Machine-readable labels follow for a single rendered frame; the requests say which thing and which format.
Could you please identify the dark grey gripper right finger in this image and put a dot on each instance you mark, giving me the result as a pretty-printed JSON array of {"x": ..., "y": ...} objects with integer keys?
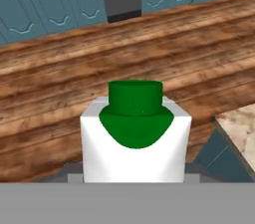
[{"x": 192, "y": 178}]

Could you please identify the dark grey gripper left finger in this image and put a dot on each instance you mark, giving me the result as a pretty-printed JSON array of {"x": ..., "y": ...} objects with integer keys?
[{"x": 75, "y": 178}]

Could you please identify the white milk carton green cap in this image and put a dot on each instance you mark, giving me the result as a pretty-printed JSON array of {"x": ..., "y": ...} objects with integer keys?
[{"x": 136, "y": 155}]

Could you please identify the blue counter cabinet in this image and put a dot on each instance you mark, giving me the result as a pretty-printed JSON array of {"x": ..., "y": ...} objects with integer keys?
[{"x": 222, "y": 165}]

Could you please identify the blue cupboard run arched doors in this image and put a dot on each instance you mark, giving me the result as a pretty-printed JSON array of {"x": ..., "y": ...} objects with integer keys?
[{"x": 50, "y": 2}]

